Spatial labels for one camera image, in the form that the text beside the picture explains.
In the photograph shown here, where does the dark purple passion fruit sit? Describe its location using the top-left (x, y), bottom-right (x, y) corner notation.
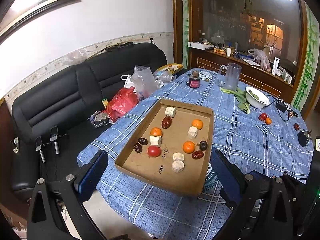
top-left (199, 140), bottom-right (208, 151)

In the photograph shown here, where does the large orange mandarin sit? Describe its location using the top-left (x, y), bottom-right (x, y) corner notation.
top-left (182, 141), bottom-right (196, 154)

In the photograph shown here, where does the beige sugarcane chunk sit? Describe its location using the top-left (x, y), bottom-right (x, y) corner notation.
top-left (188, 126), bottom-right (198, 140)
top-left (171, 160), bottom-right (185, 173)
top-left (173, 152), bottom-right (184, 162)
top-left (165, 107), bottom-right (176, 118)
top-left (150, 135), bottom-right (162, 147)

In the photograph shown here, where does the orange mandarin with stem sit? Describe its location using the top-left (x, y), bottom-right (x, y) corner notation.
top-left (191, 119), bottom-right (203, 130)

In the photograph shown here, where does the cardboard tray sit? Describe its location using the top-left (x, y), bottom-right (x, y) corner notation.
top-left (115, 99), bottom-right (214, 196)

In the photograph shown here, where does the dark red jujube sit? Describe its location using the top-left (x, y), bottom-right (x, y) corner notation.
top-left (161, 116), bottom-right (172, 129)

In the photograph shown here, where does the red apple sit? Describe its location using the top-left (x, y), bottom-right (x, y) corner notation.
top-left (293, 123), bottom-right (300, 131)

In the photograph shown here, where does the handheld gripper on sofa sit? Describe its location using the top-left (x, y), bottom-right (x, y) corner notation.
top-left (35, 136), bottom-right (46, 163)
top-left (49, 126), bottom-right (68, 155)

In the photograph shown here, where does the small orange mandarin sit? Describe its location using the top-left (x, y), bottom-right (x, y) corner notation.
top-left (265, 117), bottom-right (272, 125)

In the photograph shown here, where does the small red tomato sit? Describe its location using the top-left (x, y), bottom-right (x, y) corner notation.
top-left (260, 113), bottom-right (267, 121)

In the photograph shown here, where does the black power adapter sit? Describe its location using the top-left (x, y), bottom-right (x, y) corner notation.
top-left (276, 100), bottom-right (287, 113)

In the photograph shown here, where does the black leather sofa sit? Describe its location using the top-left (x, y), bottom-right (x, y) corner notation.
top-left (11, 42), bottom-right (167, 201)

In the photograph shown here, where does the white enamel bowl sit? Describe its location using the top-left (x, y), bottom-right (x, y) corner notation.
top-left (245, 86), bottom-right (270, 109)

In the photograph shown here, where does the green leafy vegetable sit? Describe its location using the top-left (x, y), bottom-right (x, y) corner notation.
top-left (220, 87), bottom-right (250, 114)

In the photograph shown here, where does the wooden counter cabinet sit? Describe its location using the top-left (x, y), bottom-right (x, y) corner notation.
top-left (189, 48), bottom-right (296, 103)

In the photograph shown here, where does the clear glass pitcher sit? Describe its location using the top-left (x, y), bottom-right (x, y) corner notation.
top-left (217, 62), bottom-right (242, 91)

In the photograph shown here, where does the pink labelled jar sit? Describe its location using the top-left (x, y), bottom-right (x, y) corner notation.
top-left (186, 70), bottom-right (200, 89)

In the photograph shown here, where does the white carton box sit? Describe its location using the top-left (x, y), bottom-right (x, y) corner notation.
top-left (271, 57), bottom-right (279, 75)

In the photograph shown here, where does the white plastic bag on counter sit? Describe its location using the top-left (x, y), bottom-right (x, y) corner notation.
top-left (248, 49), bottom-right (272, 73)

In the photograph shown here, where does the red plastic bag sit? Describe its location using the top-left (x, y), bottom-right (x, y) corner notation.
top-left (106, 87), bottom-right (139, 123)

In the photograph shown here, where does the yellow box with fruit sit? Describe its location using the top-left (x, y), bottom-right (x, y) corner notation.
top-left (157, 63), bottom-right (184, 75)

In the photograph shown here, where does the clear plastic bag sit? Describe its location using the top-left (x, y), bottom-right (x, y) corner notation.
top-left (120, 66), bottom-right (157, 101)

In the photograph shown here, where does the black cable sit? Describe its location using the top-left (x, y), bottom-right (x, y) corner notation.
top-left (265, 94), bottom-right (299, 123)

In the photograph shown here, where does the bamboo wall decoration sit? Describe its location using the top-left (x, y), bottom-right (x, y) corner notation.
top-left (291, 4), bottom-right (319, 112)

